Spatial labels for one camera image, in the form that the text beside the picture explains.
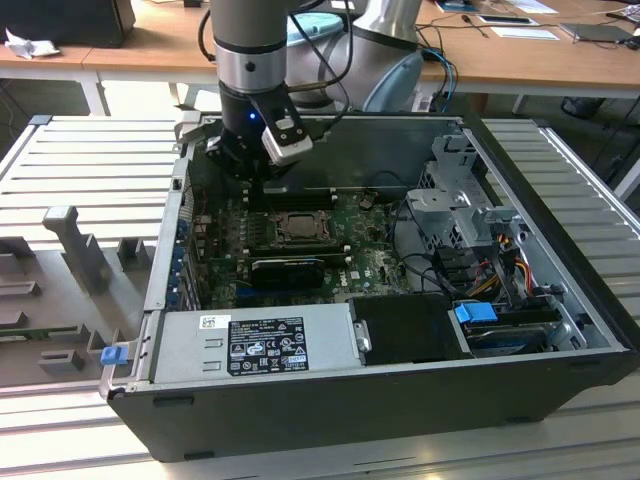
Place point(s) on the silver CPU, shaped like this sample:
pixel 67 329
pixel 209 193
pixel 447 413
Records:
pixel 305 226

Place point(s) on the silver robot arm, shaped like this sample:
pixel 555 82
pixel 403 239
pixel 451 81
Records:
pixel 247 30

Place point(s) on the black RAM slot bank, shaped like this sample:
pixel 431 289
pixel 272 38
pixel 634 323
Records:
pixel 300 198
pixel 300 251

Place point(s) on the CPU socket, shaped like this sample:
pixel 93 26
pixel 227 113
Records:
pixel 302 229

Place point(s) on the wooden desk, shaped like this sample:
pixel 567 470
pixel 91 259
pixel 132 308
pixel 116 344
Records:
pixel 150 45

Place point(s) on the black expansion card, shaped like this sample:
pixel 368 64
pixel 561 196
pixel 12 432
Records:
pixel 287 274

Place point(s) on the round coin battery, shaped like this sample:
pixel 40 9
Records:
pixel 366 201

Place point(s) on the green motherboard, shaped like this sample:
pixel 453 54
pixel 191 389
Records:
pixel 370 250

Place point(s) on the pale blue teach pendant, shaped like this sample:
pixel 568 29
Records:
pixel 397 82

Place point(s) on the silver power supply unit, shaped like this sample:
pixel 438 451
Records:
pixel 185 345

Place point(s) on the silver drive cage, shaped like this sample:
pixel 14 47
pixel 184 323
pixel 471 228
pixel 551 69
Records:
pixel 440 205

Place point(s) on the black box on desk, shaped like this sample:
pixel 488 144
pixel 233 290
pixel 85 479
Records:
pixel 65 20

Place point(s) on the grey parts rack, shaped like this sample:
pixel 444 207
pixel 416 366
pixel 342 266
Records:
pixel 75 300

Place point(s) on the crumpled white paper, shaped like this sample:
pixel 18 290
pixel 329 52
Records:
pixel 30 46

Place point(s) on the blue case latch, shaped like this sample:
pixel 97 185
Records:
pixel 113 356

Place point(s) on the black fan shroud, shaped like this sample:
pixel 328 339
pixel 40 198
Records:
pixel 405 330

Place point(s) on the blue disk carrier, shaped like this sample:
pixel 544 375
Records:
pixel 475 312

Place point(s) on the black open PC case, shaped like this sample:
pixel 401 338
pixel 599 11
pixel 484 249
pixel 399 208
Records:
pixel 350 415

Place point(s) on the smartphone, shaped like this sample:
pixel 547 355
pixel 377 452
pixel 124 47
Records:
pixel 506 20

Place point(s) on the white paper sheet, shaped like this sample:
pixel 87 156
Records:
pixel 525 33

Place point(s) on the black waste bin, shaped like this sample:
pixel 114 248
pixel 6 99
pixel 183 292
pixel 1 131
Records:
pixel 582 106

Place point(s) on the black notebook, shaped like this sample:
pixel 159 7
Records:
pixel 595 32

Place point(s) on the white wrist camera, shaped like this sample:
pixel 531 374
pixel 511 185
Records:
pixel 287 145

